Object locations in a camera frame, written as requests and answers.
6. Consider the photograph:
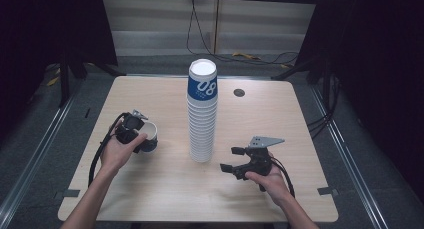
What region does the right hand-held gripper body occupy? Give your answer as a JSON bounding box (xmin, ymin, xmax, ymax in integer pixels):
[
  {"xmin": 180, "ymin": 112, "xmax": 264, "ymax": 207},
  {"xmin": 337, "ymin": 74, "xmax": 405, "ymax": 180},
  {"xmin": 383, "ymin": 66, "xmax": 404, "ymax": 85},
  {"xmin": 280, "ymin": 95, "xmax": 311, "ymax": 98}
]
[{"xmin": 244, "ymin": 135, "xmax": 286, "ymax": 177}]

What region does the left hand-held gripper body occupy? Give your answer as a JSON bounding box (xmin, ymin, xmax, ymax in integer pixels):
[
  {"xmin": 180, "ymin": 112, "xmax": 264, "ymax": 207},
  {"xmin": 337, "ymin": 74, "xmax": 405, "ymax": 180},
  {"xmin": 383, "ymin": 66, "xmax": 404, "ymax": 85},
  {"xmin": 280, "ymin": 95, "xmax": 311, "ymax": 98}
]
[{"xmin": 114, "ymin": 109, "xmax": 150, "ymax": 146}]

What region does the blue white paper cup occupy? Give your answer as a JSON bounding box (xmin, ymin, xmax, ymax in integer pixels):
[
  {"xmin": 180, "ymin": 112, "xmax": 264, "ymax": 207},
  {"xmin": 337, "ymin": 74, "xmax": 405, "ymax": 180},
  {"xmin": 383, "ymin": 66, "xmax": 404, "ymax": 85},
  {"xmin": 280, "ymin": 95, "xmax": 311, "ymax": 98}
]
[{"xmin": 139, "ymin": 121, "xmax": 159, "ymax": 154}]

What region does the stack of paper cups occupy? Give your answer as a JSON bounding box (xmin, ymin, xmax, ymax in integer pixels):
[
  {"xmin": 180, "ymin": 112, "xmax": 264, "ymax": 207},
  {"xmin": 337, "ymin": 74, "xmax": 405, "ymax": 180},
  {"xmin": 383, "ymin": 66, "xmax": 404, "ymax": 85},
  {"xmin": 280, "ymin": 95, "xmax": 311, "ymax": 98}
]
[{"xmin": 186, "ymin": 58, "xmax": 220, "ymax": 164}]

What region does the person's left hand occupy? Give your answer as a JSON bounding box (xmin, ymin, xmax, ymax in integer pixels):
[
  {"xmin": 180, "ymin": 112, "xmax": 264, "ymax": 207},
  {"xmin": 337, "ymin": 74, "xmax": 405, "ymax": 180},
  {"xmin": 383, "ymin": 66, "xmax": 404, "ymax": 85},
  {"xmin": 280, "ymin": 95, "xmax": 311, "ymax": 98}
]
[{"xmin": 99, "ymin": 123, "xmax": 149, "ymax": 173}]

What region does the person's right hand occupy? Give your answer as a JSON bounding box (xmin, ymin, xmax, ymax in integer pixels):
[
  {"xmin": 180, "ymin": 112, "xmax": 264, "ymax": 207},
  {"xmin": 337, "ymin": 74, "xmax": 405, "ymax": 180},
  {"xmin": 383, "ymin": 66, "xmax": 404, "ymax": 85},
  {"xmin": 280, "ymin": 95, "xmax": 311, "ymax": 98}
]
[{"xmin": 244, "ymin": 151, "xmax": 292, "ymax": 205}]

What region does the grey tape piece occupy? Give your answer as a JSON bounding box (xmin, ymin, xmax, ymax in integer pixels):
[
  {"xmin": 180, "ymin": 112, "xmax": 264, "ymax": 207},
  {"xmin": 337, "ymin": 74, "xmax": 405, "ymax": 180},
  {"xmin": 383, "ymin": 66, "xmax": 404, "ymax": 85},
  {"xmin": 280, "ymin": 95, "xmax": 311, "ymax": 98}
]
[
  {"xmin": 316, "ymin": 186, "xmax": 339, "ymax": 196},
  {"xmin": 54, "ymin": 188, "xmax": 81, "ymax": 199}
]

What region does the black metal stand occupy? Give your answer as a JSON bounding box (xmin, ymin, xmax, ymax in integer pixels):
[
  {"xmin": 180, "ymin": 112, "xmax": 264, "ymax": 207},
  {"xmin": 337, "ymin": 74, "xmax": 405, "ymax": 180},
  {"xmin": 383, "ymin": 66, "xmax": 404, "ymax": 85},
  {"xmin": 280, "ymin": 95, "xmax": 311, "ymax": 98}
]
[
  {"xmin": 270, "ymin": 55, "xmax": 334, "ymax": 102},
  {"xmin": 58, "ymin": 53, "xmax": 126, "ymax": 108}
]

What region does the black curtain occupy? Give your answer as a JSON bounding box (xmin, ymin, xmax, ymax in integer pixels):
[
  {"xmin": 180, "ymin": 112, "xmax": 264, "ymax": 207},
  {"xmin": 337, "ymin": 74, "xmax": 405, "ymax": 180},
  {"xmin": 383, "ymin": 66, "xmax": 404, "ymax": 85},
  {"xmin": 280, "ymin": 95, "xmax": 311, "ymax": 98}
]
[
  {"xmin": 0, "ymin": 0, "xmax": 118, "ymax": 147},
  {"xmin": 294, "ymin": 0, "xmax": 424, "ymax": 203}
]

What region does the right hand-held gripper black cable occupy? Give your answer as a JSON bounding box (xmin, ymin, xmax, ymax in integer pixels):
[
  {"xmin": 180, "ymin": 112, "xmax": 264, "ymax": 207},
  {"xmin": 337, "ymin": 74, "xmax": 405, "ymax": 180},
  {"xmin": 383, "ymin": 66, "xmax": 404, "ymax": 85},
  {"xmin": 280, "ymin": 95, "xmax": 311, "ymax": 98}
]
[{"xmin": 270, "ymin": 156, "xmax": 296, "ymax": 199}]

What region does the hand-held gripper black cable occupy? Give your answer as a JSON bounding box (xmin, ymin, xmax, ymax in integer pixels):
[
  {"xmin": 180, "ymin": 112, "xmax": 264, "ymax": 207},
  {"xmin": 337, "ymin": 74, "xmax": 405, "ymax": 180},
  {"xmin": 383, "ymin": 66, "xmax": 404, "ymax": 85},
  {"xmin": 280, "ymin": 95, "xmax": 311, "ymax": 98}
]
[
  {"xmin": 87, "ymin": 112, "xmax": 130, "ymax": 188},
  {"xmin": 270, "ymin": 156, "xmax": 296, "ymax": 199}
]

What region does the left hand-held gripper black cable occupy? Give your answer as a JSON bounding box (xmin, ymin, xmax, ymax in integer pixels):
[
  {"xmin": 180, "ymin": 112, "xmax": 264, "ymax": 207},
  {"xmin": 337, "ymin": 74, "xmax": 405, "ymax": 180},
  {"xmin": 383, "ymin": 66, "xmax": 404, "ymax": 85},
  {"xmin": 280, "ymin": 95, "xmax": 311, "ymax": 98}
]
[{"xmin": 87, "ymin": 112, "xmax": 130, "ymax": 188}]

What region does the bundle of black cables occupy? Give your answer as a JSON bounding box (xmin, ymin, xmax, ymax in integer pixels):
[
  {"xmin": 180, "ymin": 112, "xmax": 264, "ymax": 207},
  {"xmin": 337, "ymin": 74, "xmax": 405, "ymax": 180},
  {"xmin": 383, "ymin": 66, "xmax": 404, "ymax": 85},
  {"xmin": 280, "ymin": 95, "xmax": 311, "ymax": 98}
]
[{"xmin": 306, "ymin": 73, "xmax": 342, "ymax": 140}]

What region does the metal floor rail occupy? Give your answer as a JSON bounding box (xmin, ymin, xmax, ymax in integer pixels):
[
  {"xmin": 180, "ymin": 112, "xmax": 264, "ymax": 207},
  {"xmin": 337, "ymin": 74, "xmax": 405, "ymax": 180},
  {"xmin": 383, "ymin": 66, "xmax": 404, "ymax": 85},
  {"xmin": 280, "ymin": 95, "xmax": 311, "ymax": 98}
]
[
  {"xmin": 309, "ymin": 85, "xmax": 391, "ymax": 229},
  {"xmin": 0, "ymin": 95, "xmax": 78, "ymax": 225}
]

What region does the black floor cable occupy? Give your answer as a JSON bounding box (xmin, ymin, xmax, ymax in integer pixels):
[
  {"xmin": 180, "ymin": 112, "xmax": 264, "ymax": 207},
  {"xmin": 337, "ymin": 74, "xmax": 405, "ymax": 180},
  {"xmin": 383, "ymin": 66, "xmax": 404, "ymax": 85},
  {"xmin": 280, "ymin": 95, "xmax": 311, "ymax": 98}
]
[{"xmin": 213, "ymin": 51, "xmax": 300, "ymax": 66}]

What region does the black hanging cable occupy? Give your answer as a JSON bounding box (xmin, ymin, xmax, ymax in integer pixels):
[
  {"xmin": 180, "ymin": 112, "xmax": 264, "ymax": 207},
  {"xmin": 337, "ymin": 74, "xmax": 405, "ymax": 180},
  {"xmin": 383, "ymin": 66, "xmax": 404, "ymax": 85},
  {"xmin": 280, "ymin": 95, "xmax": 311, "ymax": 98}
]
[{"xmin": 185, "ymin": 0, "xmax": 214, "ymax": 55}]

